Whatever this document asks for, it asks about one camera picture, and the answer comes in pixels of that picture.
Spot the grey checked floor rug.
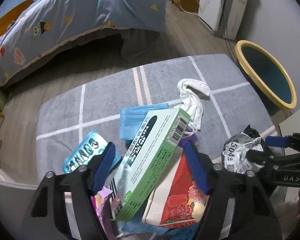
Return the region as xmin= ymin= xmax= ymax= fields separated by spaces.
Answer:
xmin=36 ymin=54 xmax=276 ymax=179

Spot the teal blister pill pack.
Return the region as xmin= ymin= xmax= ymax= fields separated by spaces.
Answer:
xmin=62 ymin=131 xmax=108 ymax=173

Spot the yellow rimmed teal trash bin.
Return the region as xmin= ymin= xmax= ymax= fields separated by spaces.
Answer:
xmin=235 ymin=40 xmax=297 ymax=111

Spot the black power cable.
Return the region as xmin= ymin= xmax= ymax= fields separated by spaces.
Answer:
xmin=214 ymin=0 xmax=239 ymax=63

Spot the blue nitrile glove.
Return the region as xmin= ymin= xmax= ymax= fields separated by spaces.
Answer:
xmin=163 ymin=224 xmax=198 ymax=239

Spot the wooden bed headboard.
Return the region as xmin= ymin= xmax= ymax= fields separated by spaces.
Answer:
xmin=0 ymin=0 xmax=34 ymax=36

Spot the pink snack wrapper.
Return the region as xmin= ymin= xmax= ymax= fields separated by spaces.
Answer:
xmin=91 ymin=186 xmax=115 ymax=239

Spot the green white medicine box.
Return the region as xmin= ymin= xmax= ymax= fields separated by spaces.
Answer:
xmin=109 ymin=108 xmax=190 ymax=221

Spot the red white tissue pack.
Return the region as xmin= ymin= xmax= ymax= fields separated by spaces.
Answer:
xmin=142 ymin=147 xmax=209 ymax=229

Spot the white air purifier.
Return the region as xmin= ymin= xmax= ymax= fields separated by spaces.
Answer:
xmin=198 ymin=0 xmax=248 ymax=40

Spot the black white wrapper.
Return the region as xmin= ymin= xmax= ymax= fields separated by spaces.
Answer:
xmin=222 ymin=125 xmax=263 ymax=174

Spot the blue face mask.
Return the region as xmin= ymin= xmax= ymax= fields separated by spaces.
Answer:
xmin=116 ymin=218 xmax=168 ymax=238
xmin=119 ymin=103 xmax=168 ymax=141

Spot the purple wrapper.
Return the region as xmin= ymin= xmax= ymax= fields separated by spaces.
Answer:
xmin=178 ymin=128 xmax=198 ymax=147

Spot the white cloth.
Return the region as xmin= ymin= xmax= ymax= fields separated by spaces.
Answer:
xmin=175 ymin=79 xmax=210 ymax=136

